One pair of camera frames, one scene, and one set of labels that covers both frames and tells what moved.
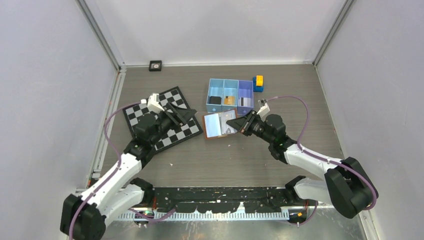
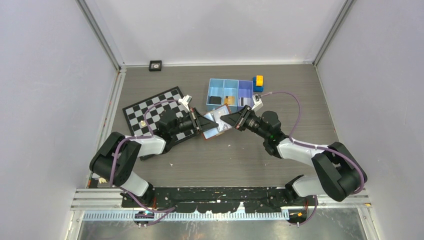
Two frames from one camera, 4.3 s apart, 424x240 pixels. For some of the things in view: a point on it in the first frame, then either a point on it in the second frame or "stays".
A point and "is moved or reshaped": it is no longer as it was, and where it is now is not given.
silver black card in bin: x=245 y=101 stays
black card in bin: x=215 y=100 stays
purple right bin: x=245 y=102 stays
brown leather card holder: x=215 y=125 is moved or reshaped
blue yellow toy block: x=258 y=84 stays
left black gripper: x=177 y=116 -> x=199 y=123
